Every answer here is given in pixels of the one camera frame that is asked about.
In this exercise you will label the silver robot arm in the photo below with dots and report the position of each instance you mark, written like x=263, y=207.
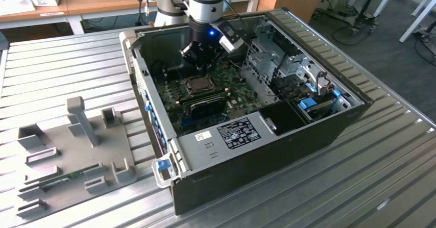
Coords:
x=206, y=8

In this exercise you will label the small blue slot clip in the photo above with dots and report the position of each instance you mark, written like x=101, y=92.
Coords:
x=147, y=108

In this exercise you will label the dark green RAM stick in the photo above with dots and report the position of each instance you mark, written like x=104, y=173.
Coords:
x=203, y=97

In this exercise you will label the silver metal drive cage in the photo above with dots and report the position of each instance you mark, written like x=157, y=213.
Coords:
x=262, y=59

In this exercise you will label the green motherboard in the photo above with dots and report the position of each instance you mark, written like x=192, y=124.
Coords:
x=239, y=98

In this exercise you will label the black graphics card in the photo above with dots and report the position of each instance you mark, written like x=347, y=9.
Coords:
x=207, y=109

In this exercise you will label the blue disk carrier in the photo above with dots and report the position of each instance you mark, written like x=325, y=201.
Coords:
x=307, y=103

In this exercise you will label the silver power supply unit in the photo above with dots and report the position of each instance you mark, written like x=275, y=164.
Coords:
x=199, y=149

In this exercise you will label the silver hard disk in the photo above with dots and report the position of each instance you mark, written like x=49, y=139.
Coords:
x=323, y=110

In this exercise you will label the small blue plastic clip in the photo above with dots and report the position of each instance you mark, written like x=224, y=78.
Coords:
x=335, y=93

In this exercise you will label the blue case latch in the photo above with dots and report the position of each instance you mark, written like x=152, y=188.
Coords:
x=161, y=164

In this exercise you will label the black open PC case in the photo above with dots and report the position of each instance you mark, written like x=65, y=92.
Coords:
x=258, y=166

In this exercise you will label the black rolling stand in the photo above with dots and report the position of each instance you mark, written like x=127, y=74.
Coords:
x=362, y=7

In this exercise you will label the grey parts rack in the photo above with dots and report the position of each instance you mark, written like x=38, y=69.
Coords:
x=84, y=156

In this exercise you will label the clear plastic bag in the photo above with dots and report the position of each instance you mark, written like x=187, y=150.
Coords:
x=13, y=4

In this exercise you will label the white table sticker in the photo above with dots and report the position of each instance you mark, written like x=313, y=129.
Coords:
x=382, y=204

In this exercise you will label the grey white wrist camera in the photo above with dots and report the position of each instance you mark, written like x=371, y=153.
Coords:
x=231, y=40

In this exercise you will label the wooden desk white frame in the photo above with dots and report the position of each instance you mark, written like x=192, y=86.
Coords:
x=101, y=1
x=53, y=8

